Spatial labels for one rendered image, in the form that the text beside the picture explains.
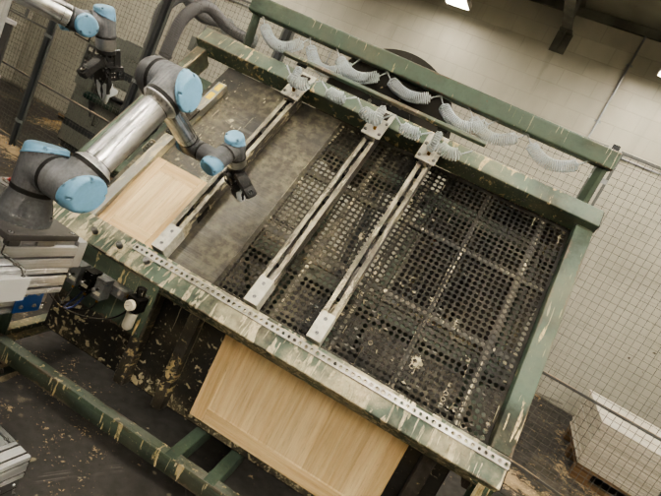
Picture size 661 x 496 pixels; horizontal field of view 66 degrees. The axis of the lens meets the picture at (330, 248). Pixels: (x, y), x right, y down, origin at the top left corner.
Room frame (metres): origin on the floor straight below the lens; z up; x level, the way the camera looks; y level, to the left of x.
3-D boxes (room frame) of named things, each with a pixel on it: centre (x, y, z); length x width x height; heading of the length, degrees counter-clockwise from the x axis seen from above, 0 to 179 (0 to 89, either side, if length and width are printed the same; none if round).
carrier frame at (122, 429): (2.52, 0.05, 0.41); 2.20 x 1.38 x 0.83; 78
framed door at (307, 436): (2.00, -0.20, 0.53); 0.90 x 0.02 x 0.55; 78
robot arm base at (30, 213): (1.37, 0.83, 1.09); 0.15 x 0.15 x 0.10
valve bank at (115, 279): (1.88, 0.80, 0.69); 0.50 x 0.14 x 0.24; 78
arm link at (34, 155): (1.37, 0.83, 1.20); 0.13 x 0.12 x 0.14; 71
